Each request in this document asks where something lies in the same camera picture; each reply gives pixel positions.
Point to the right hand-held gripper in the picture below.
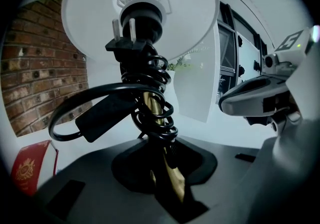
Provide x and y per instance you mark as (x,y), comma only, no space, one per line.
(292,45)

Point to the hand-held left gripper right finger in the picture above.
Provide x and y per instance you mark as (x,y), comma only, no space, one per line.
(225,188)

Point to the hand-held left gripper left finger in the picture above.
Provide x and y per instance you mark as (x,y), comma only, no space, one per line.
(105,193)

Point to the white shade brass table lamp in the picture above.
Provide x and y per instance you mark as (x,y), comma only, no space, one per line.
(95,5)

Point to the red gold-printed book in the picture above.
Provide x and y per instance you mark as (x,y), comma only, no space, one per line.
(27,168)

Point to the round black wall item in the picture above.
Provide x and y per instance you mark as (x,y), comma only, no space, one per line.
(241,70)
(256,65)
(240,41)

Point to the pale teal wall panel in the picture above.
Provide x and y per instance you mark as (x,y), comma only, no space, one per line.
(248,52)

